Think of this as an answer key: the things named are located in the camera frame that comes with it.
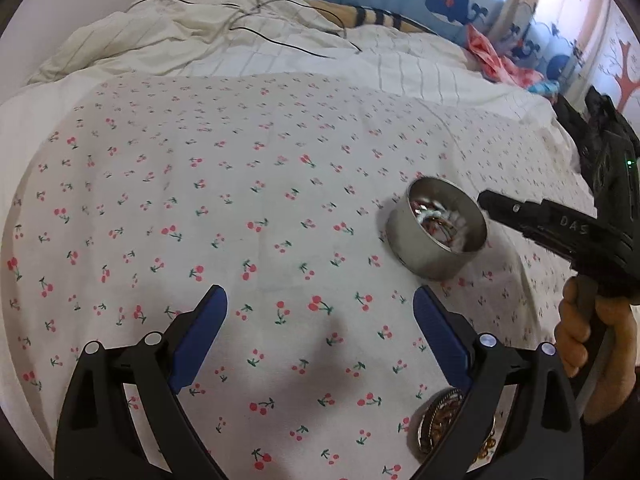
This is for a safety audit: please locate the tan striped pillow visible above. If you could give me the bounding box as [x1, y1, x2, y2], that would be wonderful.
[306, 0, 434, 34]

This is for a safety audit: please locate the red string bracelet with charm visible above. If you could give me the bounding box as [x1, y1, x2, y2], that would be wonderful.
[409, 199, 461, 248]

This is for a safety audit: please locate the light blue cloth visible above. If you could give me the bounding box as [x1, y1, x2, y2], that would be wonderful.
[527, 79, 561, 99]

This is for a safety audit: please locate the white striped crumpled duvet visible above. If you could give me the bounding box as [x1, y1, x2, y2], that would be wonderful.
[27, 0, 582, 162]

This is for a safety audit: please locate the gold braided cord bracelet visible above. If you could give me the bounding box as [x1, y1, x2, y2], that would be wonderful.
[424, 391, 467, 453]

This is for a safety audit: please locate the white bead bracelet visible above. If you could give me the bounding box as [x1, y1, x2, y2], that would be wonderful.
[414, 204, 471, 254]

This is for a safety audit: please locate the pink crumpled cloth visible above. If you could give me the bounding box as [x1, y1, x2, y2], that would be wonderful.
[465, 24, 544, 89]

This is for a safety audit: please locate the round silver metal tin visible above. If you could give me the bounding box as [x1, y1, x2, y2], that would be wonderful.
[385, 177, 488, 281]

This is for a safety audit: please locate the person's right hand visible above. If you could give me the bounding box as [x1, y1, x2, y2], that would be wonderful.
[553, 275, 640, 426]

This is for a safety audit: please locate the round silver tin lid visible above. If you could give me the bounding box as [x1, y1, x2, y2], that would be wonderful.
[416, 387, 498, 469]

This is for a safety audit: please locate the thin black cable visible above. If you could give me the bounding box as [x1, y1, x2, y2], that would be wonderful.
[127, 0, 362, 59]

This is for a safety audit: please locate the cherry print white bedsheet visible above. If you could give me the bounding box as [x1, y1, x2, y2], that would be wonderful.
[1, 74, 592, 479]

